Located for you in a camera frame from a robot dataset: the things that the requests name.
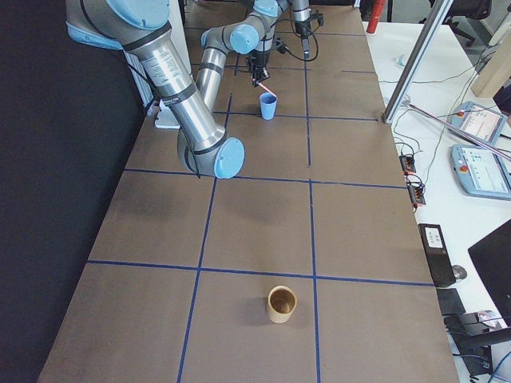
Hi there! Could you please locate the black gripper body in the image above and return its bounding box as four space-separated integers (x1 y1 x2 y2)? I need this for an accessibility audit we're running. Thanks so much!
245 38 286 75
294 10 324 39

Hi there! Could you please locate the pink chopstick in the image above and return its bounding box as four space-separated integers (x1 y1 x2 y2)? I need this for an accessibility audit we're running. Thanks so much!
258 83 278 99

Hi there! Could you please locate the blue paper cup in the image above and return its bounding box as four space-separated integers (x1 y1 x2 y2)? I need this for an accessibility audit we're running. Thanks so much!
259 92 278 120

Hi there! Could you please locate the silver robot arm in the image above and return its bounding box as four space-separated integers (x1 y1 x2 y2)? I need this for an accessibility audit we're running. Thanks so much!
275 0 323 62
65 1 288 179

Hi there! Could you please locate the white paper cup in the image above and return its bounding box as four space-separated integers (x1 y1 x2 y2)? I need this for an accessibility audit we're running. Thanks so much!
396 54 408 67

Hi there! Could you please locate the brown cylindrical cup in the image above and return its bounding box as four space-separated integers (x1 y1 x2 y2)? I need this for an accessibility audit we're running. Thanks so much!
266 286 297 324

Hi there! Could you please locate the red cylinder bottle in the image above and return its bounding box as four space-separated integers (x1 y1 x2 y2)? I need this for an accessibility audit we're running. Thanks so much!
366 0 386 34

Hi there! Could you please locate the reacher grabber stick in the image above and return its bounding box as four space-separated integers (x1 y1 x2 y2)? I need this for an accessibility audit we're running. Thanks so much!
402 101 511 161

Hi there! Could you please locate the orange black connector board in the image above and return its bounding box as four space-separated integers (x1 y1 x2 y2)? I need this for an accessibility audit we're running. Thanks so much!
399 154 416 176

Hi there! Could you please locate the upper teach pendant tablet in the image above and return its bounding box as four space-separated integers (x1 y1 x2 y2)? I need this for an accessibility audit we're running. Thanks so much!
447 101 507 145

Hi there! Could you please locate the teach pendant tablet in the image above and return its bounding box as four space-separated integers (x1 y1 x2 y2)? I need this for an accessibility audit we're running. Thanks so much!
447 101 507 145
450 144 510 200

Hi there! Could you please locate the lower teach pendant tablet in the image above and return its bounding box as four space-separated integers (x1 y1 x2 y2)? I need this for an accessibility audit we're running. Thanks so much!
450 144 510 200

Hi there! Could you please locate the black power adapter box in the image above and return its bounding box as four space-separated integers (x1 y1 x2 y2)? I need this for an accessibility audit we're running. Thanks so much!
418 223 456 288

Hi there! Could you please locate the black laptop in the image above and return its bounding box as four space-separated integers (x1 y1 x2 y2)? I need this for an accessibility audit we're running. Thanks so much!
468 222 510 326

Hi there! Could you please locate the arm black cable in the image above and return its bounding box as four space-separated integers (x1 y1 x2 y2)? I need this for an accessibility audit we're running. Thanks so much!
233 23 320 77

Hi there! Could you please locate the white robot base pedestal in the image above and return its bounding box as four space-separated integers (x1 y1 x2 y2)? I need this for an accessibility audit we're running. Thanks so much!
153 100 180 129

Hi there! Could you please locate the aluminium frame post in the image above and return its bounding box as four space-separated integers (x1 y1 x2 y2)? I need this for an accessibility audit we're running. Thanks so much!
382 0 454 124

